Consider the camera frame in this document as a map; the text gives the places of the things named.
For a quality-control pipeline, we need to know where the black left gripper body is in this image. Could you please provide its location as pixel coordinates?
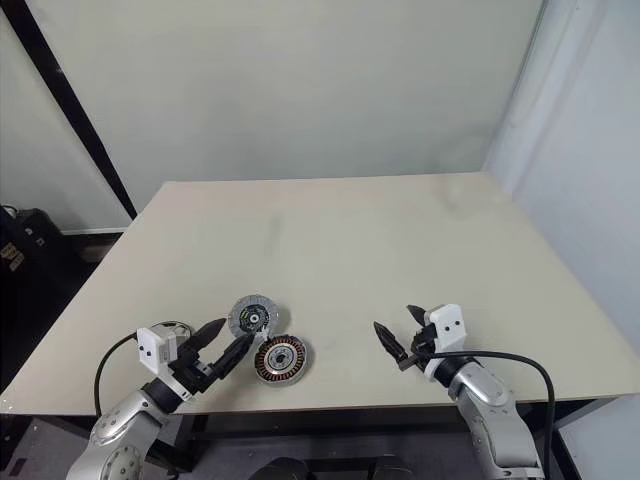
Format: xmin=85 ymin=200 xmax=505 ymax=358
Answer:
xmin=168 ymin=347 xmax=224 ymax=400

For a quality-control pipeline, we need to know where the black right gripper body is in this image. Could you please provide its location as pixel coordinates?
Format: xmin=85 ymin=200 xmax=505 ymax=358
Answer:
xmin=402 ymin=323 xmax=439 ymax=372

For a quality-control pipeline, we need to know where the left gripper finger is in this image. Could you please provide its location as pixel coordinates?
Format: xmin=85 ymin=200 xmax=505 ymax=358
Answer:
xmin=187 ymin=317 xmax=228 ymax=355
xmin=209 ymin=335 xmax=255 ymax=382

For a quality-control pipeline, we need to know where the grey motor cover disc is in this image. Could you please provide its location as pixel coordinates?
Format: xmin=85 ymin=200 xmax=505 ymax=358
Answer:
xmin=227 ymin=294 xmax=292 ymax=346

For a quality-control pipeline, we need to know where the copper wound stator ring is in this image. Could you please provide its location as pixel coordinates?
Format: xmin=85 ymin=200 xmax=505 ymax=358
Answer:
xmin=253 ymin=333 xmax=314 ymax=386

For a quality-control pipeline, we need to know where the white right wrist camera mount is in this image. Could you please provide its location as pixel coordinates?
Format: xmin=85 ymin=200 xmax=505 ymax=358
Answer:
xmin=422 ymin=303 xmax=470 ymax=384

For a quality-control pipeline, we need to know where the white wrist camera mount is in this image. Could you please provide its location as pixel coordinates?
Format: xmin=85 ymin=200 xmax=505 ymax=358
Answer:
xmin=422 ymin=303 xmax=470 ymax=384
xmin=135 ymin=322 xmax=196 ymax=404

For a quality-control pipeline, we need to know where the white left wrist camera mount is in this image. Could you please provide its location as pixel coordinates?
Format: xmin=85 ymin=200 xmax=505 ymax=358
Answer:
xmin=135 ymin=322 xmax=196 ymax=404

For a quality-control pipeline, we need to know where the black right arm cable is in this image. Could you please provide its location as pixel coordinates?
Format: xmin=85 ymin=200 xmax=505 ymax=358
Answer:
xmin=432 ymin=351 xmax=556 ymax=480

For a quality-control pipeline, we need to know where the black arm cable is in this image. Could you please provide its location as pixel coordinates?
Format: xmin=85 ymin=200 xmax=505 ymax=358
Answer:
xmin=93 ymin=319 xmax=196 ymax=416
xmin=432 ymin=351 xmax=556 ymax=480

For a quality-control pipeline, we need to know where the black table frame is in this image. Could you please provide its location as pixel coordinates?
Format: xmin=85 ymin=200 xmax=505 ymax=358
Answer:
xmin=149 ymin=387 xmax=640 ymax=480

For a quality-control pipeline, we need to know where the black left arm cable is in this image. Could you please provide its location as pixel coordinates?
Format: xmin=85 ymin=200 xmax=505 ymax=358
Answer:
xmin=93 ymin=319 xmax=196 ymax=416

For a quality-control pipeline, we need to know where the white wall corner trim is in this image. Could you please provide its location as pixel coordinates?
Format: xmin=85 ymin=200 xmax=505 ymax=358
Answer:
xmin=479 ymin=0 xmax=566 ymax=174

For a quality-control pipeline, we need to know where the black diagonal wall beam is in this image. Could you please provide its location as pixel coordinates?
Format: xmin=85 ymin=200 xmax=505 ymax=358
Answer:
xmin=3 ymin=0 xmax=139 ymax=221

